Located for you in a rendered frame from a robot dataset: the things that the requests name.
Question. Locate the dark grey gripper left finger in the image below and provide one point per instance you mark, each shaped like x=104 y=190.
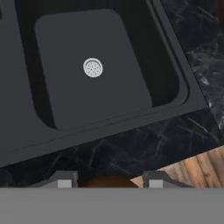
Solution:
x=65 y=178

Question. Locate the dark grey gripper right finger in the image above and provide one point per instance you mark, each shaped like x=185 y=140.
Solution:
x=156 y=178

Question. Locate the black kitchen sink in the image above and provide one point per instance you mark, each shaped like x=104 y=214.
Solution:
x=87 y=73

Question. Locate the round silver sink drain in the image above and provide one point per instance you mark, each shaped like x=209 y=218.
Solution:
x=92 y=67

